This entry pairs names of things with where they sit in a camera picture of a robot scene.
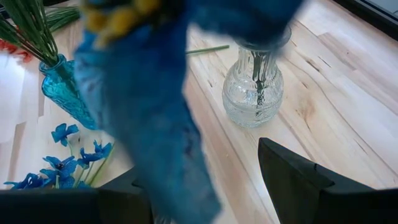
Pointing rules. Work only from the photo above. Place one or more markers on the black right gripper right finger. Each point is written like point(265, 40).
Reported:
point(326, 205)

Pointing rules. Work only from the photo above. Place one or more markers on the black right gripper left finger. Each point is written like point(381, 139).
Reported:
point(62, 207)

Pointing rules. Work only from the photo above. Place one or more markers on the orange artificial flower bunch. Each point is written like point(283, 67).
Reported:
point(15, 51)
point(34, 34)

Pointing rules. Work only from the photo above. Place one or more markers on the dark red artificial tulip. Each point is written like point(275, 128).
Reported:
point(208, 49)

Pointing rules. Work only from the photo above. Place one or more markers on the blue glass vase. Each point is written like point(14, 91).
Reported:
point(62, 90)

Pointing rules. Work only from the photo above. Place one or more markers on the clear glass vase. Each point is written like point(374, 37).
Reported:
point(242, 102)

